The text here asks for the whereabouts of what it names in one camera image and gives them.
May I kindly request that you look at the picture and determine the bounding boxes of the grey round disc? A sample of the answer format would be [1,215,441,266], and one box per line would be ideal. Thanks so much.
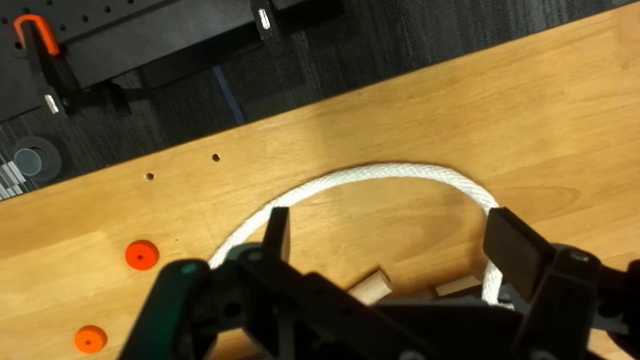
[7,135,66,181]

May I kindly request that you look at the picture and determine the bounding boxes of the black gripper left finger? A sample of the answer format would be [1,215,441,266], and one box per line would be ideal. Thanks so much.
[117,205,427,360]

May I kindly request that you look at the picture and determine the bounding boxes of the black perforated mounting table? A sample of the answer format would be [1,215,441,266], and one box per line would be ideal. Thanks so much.
[0,0,347,125]

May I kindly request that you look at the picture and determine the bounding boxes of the short wooden dowel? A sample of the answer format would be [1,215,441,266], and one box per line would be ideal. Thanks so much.
[345,266,394,307]

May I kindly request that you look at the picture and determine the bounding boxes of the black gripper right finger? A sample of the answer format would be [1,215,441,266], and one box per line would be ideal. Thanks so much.
[482,205,640,360]

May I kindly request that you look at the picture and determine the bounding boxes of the orange plastic disc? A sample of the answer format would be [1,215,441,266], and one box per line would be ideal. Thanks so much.
[124,237,162,271]
[71,324,110,355]

